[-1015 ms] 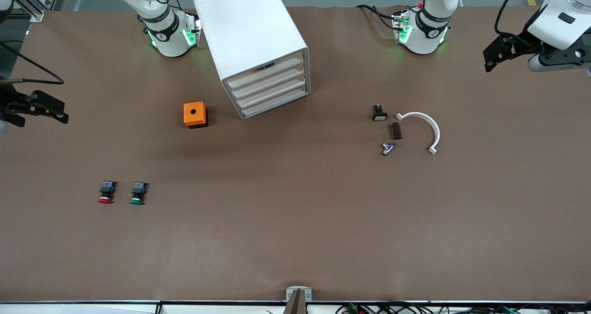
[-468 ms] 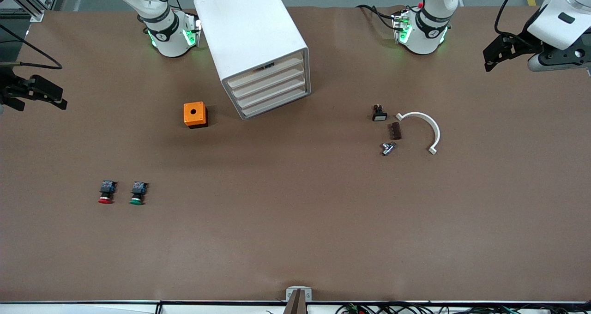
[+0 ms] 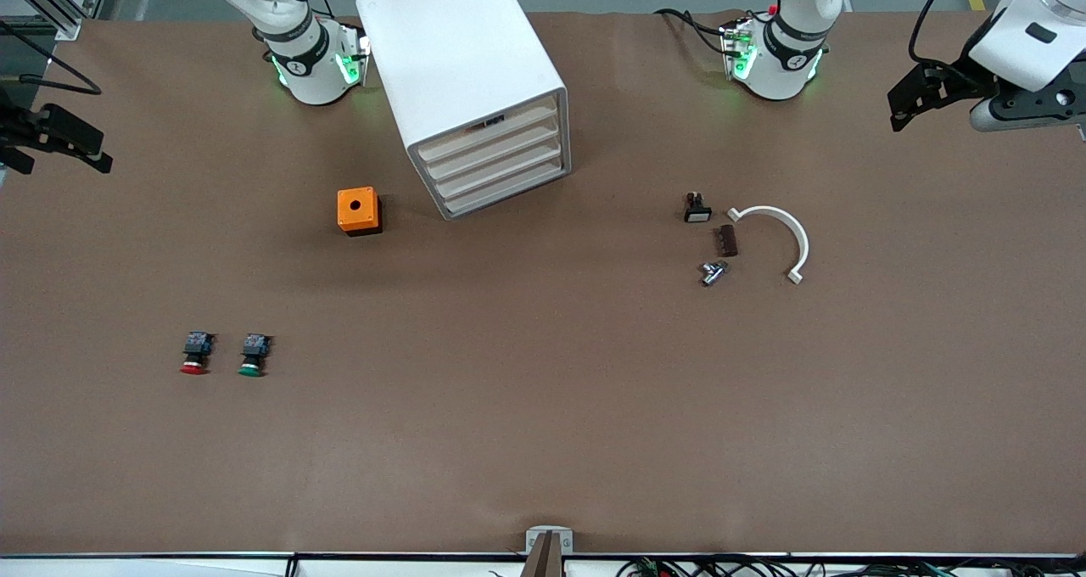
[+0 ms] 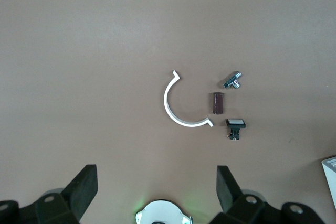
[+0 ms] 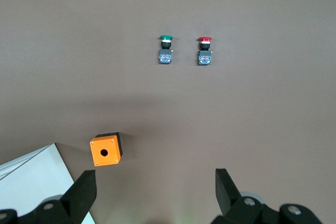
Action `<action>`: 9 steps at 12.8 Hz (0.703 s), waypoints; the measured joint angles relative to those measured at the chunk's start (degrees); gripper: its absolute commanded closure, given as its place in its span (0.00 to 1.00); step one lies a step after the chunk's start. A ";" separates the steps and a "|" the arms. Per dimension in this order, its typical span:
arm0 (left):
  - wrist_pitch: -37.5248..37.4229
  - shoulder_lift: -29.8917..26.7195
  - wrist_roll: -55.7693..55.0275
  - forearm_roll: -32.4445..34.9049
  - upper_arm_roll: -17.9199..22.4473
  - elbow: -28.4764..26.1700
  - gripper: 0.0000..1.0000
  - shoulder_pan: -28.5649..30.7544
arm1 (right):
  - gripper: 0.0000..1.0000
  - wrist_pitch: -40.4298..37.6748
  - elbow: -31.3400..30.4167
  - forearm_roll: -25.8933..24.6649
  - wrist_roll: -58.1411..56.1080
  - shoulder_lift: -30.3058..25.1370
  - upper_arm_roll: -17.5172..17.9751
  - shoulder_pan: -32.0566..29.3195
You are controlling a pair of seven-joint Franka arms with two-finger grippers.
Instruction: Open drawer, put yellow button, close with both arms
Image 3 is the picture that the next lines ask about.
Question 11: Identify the red push button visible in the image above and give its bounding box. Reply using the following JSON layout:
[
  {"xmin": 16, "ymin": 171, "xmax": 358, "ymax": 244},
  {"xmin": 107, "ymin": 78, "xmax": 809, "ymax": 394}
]
[{"xmin": 180, "ymin": 331, "xmax": 215, "ymax": 376}]

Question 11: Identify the green push button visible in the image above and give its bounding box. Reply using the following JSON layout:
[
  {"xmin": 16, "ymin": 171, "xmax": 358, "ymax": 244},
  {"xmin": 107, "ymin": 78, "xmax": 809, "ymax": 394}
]
[{"xmin": 238, "ymin": 333, "xmax": 272, "ymax": 378}]

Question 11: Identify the aluminium frame profile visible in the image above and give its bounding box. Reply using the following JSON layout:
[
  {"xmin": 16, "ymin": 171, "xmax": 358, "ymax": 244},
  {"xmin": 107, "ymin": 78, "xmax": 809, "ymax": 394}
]
[{"xmin": 0, "ymin": 0, "xmax": 116, "ymax": 42}]

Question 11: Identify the white half-ring pipe clamp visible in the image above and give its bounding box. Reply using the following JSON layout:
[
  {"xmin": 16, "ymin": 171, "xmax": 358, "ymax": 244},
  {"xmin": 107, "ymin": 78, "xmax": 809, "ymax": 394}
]
[{"xmin": 727, "ymin": 205, "xmax": 810, "ymax": 286}]

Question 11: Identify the black left base cable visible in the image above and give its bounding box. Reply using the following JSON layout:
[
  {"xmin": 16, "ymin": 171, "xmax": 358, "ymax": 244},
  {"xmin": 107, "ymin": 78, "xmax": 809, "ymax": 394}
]
[{"xmin": 653, "ymin": 7, "xmax": 741, "ymax": 57}]

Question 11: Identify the orange button enclosure box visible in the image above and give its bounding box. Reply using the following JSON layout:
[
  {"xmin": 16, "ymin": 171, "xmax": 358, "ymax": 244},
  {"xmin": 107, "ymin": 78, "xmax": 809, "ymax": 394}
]
[{"xmin": 337, "ymin": 187, "xmax": 383, "ymax": 237}]

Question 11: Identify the white table edge rail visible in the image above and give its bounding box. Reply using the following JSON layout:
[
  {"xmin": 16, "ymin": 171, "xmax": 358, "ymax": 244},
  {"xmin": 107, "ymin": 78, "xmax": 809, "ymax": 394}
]
[{"xmin": 0, "ymin": 552, "xmax": 1086, "ymax": 577}]

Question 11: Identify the black cable bundle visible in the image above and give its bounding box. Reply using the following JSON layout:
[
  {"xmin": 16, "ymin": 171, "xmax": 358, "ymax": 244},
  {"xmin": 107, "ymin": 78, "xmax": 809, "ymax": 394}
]
[{"xmin": 615, "ymin": 555, "xmax": 1086, "ymax": 577}]

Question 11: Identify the grey metal camera bracket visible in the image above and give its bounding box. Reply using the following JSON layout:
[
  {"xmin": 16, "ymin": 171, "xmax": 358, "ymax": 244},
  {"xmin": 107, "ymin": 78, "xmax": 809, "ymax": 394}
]
[{"xmin": 522, "ymin": 526, "xmax": 574, "ymax": 577}]

